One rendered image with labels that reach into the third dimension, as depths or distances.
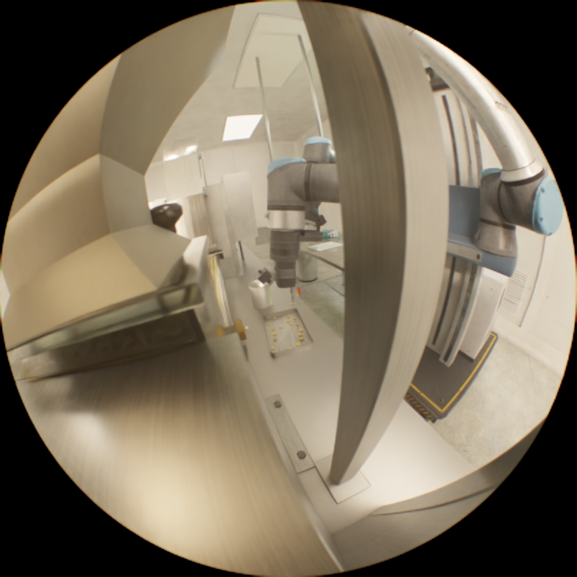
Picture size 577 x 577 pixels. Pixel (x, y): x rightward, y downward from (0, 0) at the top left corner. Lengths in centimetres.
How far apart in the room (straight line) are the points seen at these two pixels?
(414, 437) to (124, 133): 53
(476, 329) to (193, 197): 165
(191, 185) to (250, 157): 384
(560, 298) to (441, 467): 207
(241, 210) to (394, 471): 123
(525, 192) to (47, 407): 76
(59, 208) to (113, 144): 5
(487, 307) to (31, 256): 134
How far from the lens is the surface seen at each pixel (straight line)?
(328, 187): 42
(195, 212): 106
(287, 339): 59
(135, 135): 18
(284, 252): 46
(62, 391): 15
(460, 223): 97
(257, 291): 74
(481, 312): 123
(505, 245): 76
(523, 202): 63
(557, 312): 239
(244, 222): 119
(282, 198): 44
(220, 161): 478
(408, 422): 44
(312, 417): 43
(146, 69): 17
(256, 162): 487
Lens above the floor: 118
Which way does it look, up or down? 25 degrees down
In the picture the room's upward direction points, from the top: 8 degrees counter-clockwise
